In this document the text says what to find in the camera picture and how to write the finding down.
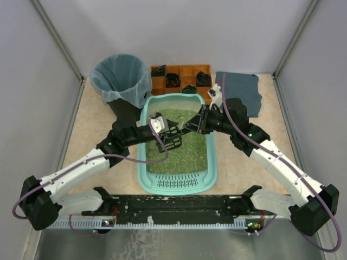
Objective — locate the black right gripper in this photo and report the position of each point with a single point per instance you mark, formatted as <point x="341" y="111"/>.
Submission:
<point x="203" y="122"/>

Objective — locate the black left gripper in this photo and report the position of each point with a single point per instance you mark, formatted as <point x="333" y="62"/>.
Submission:
<point x="165" y="135"/>

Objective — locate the black litter scoop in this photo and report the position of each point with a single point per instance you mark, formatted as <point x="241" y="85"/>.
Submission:
<point x="172" y="142"/>

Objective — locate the teal plastic litter box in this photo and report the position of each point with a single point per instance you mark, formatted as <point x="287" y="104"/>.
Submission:
<point x="175" y="184"/>

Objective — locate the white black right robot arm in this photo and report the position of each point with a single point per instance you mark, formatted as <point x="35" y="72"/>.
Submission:
<point x="309" y="204"/>

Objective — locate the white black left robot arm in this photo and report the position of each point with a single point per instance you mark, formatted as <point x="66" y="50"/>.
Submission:
<point x="45" y="200"/>

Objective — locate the green cat litter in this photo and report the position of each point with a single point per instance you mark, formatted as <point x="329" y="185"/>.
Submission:
<point x="191" y="157"/>

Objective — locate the orange compartment tray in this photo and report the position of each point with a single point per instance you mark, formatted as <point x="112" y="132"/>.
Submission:
<point x="172" y="79"/>

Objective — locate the black trash bin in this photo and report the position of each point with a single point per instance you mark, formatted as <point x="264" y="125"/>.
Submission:
<point x="126" y="111"/>

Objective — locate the blue-grey folded cloth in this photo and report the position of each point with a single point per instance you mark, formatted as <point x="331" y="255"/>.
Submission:
<point x="244" y="87"/>

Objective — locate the blue plastic bin liner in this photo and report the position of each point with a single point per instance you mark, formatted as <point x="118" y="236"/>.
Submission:
<point x="122" y="76"/>

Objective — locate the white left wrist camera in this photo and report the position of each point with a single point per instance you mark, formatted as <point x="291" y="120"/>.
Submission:
<point x="158" y="123"/>

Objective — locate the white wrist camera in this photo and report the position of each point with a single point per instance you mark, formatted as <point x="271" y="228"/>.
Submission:
<point x="216" y="95"/>
<point x="158" y="123"/>

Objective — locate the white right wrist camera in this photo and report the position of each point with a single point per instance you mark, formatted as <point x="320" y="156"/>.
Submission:
<point x="216" y="95"/>

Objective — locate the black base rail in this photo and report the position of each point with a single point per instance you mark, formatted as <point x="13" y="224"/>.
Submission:
<point x="197" y="209"/>

